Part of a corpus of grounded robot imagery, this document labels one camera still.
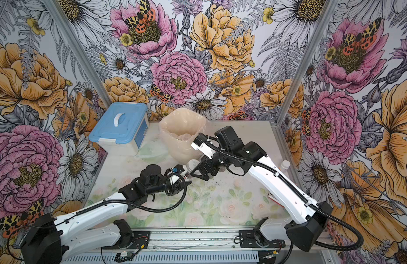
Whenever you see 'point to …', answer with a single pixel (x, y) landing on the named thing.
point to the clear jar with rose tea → (191, 165)
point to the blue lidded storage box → (122, 128)
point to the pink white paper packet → (272, 197)
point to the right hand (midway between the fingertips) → (200, 170)
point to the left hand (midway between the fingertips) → (186, 179)
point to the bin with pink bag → (179, 127)
